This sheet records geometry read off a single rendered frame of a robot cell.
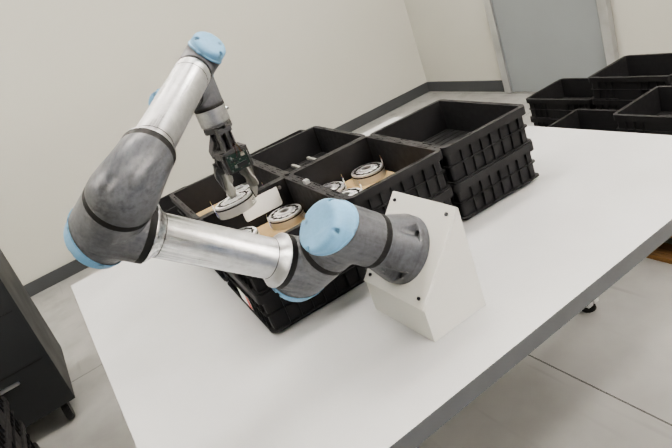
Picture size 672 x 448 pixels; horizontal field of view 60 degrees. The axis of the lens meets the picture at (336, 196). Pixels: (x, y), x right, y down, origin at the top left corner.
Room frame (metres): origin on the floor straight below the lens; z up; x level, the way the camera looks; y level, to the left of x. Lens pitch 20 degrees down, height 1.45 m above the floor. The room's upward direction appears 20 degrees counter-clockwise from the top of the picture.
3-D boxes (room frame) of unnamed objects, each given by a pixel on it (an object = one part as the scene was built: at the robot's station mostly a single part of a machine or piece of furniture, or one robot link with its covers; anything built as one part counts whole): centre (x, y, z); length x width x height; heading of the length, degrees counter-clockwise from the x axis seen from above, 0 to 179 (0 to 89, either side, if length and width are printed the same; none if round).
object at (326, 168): (1.57, -0.09, 0.87); 0.40 x 0.30 x 0.11; 21
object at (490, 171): (1.67, -0.37, 0.76); 0.40 x 0.30 x 0.12; 21
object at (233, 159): (1.42, 0.21, 1.13); 0.09 x 0.08 x 0.12; 22
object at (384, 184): (1.57, -0.09, 0.92); 0.40 x 0.30 x 0.02; 21
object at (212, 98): (1.43, 0.21, 1.29); 0.09 x 0.08 x 0.11; 149
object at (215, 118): (1.43, 0.21, 1.21); 0.08 x 0.08 x 0.05
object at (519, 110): (1.67, -0.37, 0.92); 0.40 x 0.30 x 0.02; 21
